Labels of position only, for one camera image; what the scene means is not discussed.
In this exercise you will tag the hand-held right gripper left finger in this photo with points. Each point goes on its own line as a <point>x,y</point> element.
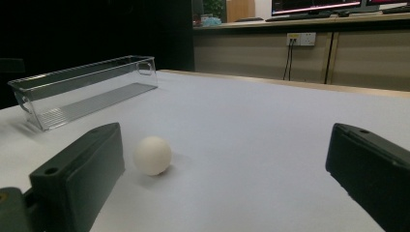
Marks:
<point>80,174</point>

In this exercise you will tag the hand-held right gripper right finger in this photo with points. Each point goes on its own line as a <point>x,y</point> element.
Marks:
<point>374,170</point>

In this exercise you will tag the white ball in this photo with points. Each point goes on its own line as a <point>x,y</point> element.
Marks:
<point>152,155</point>

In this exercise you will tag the clear plastic container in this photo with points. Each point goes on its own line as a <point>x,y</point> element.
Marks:
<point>87,96</point>

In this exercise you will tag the white table mat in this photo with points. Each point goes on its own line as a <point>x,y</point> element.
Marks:
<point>245,135</point>

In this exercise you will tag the black curtain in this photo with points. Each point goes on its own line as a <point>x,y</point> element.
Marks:
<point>80,29</point>

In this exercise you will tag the wooden counter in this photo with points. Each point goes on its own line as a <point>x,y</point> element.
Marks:
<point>322,22</point>

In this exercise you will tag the black keyboard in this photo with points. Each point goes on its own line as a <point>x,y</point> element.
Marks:
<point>296,16</point>
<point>396,9</point>

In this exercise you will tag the computer monitor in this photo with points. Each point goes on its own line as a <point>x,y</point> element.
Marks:
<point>386,2</point>
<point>316,5</point>

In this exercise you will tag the beige cabinet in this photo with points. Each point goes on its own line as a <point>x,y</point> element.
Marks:
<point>245,54</point>

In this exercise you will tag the light blue item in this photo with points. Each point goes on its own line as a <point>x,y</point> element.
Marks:
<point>211,21</point>

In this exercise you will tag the wooden door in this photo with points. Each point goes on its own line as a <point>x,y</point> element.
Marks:
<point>240,9</point>

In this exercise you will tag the green plant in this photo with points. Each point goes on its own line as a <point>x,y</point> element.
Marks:
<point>213,7</point>

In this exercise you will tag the white wall socket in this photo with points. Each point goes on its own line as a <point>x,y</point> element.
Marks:
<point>301,38</point>

